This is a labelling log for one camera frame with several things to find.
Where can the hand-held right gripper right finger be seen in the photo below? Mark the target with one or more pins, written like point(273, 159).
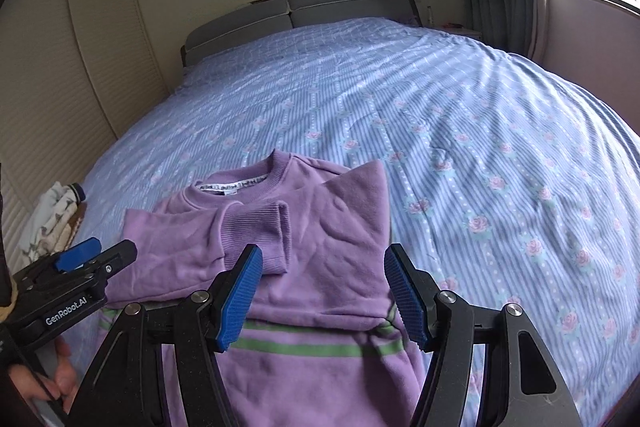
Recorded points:
point(405, 297)

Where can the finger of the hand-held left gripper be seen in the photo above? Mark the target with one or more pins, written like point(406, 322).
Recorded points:
point(112, 259)
point(75, 255)

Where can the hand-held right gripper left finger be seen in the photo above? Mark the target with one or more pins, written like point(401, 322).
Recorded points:
point(240, 297)

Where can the purple fleece blanket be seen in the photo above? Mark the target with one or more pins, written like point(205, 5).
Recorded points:
point(325, 227)

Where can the person's left forearm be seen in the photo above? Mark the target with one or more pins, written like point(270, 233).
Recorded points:
point(7, 299)

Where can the person's left hand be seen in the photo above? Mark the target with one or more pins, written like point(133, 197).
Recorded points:
point(65, 377)

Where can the tan garment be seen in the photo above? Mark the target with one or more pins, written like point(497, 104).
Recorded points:
point(75, 224)

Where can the white printed garment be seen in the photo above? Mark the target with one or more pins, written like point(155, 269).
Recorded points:
point(47, 222)

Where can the bed with blue sheet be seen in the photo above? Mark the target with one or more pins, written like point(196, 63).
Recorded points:
point(450, 132)

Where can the cream louvered wardrobe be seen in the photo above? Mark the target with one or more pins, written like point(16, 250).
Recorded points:
point(75, 57)

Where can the nightstand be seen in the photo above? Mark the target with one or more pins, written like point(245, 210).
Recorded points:
point(462, 32)

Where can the grey padded headboard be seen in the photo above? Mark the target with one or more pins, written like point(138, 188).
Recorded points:
point(340, 2)

